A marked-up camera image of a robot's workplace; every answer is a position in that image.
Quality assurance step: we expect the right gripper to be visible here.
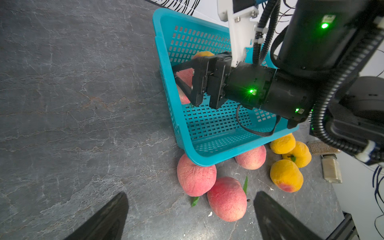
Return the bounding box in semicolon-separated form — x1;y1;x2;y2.
172;53;314;129

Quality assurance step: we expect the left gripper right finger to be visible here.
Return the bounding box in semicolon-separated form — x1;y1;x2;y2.
254;191;321;240

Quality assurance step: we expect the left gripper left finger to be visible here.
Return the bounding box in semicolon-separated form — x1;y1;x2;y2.
66;192;129;240

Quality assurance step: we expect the pink peach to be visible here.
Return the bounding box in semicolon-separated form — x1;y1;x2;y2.
176;68;197;105
207;177;247;222
235;146;267;170
177;154;217;197

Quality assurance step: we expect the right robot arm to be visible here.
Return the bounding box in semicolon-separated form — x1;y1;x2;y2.
172;1;384;165

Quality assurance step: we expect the teal plastic basket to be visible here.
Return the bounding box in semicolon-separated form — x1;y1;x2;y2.
153;9;292;167

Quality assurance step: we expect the beige spice jar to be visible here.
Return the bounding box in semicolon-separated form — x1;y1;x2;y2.
322;154;343;184

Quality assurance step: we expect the yellow peach with red blush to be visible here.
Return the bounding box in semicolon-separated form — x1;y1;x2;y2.
270;134;296;155

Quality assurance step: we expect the brown spice jar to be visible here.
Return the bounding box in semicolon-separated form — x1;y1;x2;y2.
307;140;341;156

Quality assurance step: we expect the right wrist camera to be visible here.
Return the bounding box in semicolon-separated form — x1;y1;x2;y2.
217;0;259;68

